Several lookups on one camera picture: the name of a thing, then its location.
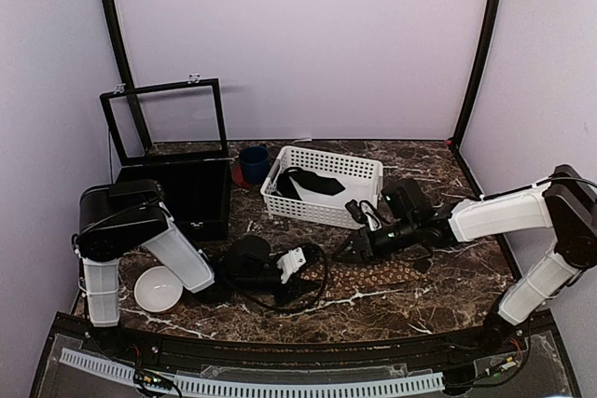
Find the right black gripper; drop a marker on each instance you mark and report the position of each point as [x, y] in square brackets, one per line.
[362, 243]

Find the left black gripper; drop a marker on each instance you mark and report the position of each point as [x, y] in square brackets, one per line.
[296, 287]

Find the brown floral patterned tie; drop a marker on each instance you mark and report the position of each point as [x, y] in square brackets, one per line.
[344, 280]

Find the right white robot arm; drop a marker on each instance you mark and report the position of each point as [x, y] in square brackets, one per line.
[556, 215]

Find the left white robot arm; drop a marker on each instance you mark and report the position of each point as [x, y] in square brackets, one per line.
[117, 219]

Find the white perforated plastic basket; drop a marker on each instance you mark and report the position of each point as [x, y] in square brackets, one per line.
[362, 178]

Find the black tie in basket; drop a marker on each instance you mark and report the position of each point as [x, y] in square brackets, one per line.
[308, 180]

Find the white bowl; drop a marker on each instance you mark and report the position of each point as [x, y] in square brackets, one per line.
[157, 290]

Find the red round coaster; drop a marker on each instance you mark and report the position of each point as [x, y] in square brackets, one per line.
[237, 177]

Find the dark blue mug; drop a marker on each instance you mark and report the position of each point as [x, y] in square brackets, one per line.
[255, 164]

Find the black glass-lid display box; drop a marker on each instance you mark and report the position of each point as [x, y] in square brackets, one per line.
[175, 134]

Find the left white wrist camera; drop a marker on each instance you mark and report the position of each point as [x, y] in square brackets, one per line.
[290, 263]

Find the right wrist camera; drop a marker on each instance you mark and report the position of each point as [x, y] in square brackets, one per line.
[363, 214]

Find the white slotted cable duct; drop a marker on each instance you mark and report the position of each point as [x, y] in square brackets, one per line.
[223, 382]

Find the black curved front rail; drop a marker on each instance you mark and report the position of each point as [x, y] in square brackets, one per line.
[356, 331]

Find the left black frame post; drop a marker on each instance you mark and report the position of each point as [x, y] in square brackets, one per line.
[124, 70]

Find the black frame post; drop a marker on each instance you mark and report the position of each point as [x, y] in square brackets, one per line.
[476, 74]
[124, 70]

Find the right black frame post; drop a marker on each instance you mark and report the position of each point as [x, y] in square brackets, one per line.
[476, 74]

